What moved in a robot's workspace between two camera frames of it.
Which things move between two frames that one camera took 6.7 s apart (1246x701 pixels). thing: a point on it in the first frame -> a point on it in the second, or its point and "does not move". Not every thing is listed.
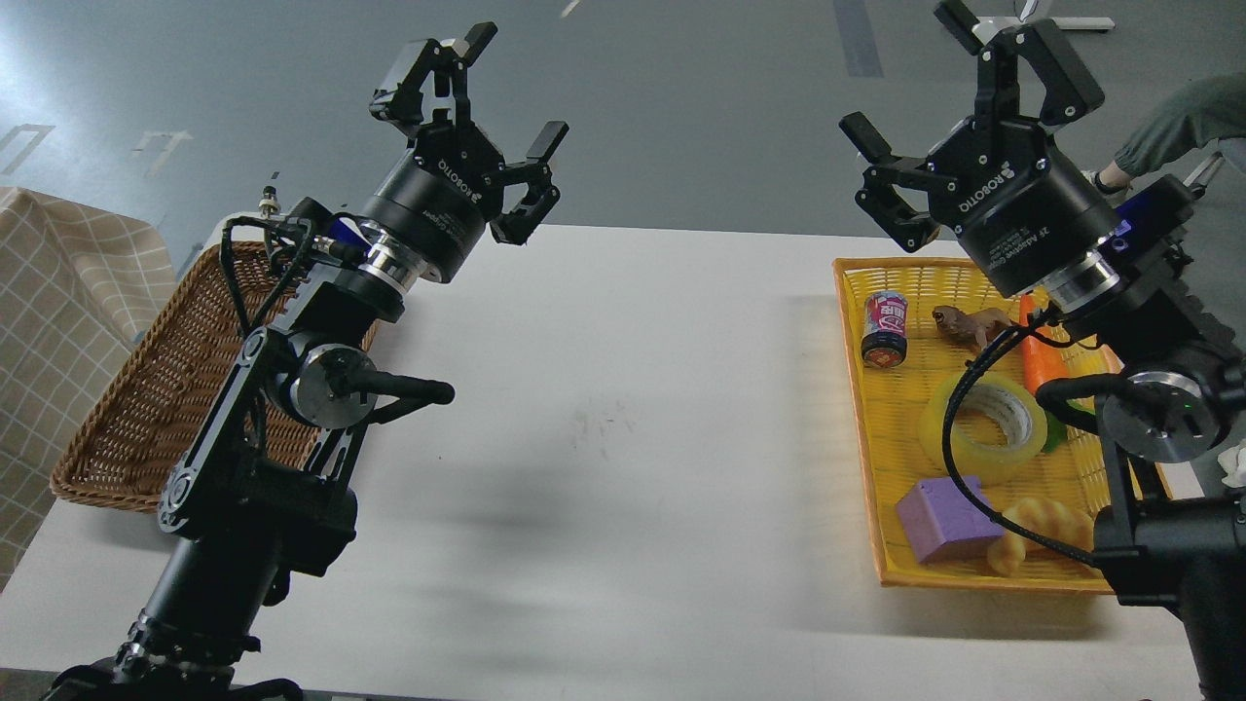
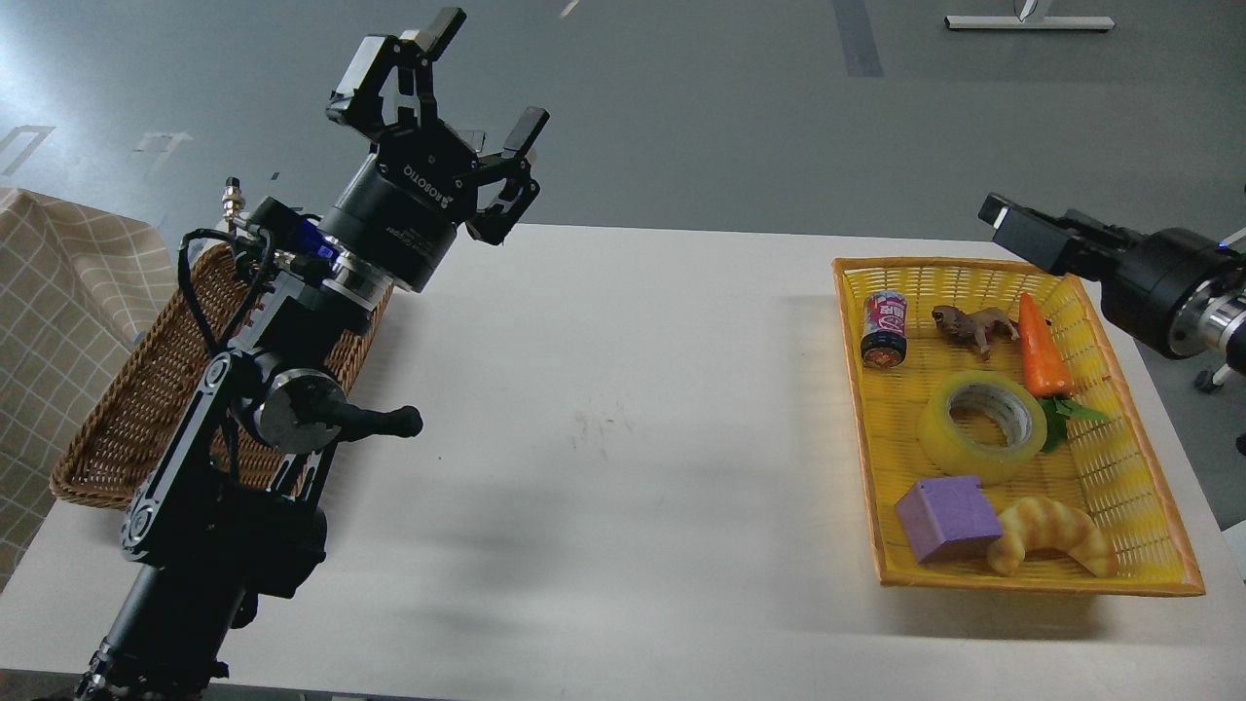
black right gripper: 993,181 -> 1142,276
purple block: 938,522 does not move
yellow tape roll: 1000,395 does not move
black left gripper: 450,183 -> 406,208
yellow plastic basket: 972,484 does not move
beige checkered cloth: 80,291 does not move
